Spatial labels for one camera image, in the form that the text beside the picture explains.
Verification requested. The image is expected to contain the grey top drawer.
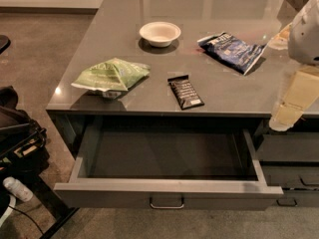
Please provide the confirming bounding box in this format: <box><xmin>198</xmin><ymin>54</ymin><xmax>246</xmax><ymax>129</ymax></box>
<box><xmin>55</xmin><ymin>118</ymin><xmax>283</xmax><ymax>210</ymax></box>

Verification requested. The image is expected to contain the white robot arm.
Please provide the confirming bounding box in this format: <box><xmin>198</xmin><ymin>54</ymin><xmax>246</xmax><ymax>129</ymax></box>
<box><xmin>269</xmin><ymin>0</ymin><xmax>319</xmax><ymax>131</ymax></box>

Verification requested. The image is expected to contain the grey right drawer stack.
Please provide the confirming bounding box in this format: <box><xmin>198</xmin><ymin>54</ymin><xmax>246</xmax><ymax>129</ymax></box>
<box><xmin>253</xmin><ymin>119</ymin><xmax>319</xmax><ymax>207</ymax></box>

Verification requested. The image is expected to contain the blue chip bag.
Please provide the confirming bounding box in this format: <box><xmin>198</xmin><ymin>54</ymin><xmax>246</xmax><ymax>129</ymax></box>
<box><xmin>197</xmin><ymin>32</ymin><xmax>266</xmax><ymax>75</ymax></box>

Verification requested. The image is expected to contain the grey cabinet counter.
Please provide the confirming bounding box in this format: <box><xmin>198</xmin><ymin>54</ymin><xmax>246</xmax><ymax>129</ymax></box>
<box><xmin>45</xmin><ymin>0</ymin><xmax>319</xmax><ymax>208</ymax></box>

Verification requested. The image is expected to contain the black snack bar wrapper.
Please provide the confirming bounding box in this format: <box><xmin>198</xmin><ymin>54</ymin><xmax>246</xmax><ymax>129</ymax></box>
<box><xmin>167</xmin><ymin>75</ymin><xmax>204</xmax><ymax>111</ymax></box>

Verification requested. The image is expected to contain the white paper bowl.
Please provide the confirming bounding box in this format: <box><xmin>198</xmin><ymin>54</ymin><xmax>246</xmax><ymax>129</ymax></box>
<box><xmin>140</xmin><ymin>22</ymin><xmax>181</xmax><ymax>48</ymax></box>

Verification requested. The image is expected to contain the green chip bag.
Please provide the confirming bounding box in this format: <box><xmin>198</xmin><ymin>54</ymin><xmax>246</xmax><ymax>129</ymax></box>
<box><xmin>72</xmin><ymin>58</ymin><xmax>151</xmax><ymax>92</ymax></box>

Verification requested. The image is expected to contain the black bag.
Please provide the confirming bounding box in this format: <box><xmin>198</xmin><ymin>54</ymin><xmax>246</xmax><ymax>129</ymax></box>
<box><xmin>0</xmin><ymin>86</ymin><xmax>49</xmax><ymax>179</ymax></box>

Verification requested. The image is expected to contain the black chair edge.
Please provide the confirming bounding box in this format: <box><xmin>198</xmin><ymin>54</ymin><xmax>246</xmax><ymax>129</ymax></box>
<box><xmin>0</xmin><ymin>35</ymin><xmax>11</xmax><ymax>54</ymax></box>

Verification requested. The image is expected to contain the white plastic bottle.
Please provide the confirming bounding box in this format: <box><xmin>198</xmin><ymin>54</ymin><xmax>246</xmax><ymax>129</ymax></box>
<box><xmin>3</xmin><ymin>177</ymin><xmax>33</xmax><ymax>202</ymax></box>

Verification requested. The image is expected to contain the black cable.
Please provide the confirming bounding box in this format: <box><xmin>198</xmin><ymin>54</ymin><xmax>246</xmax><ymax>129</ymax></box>
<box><xmin>6</xmin><ymin>204</ymin><xmax>46</xmax><ymax>236</ymax></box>

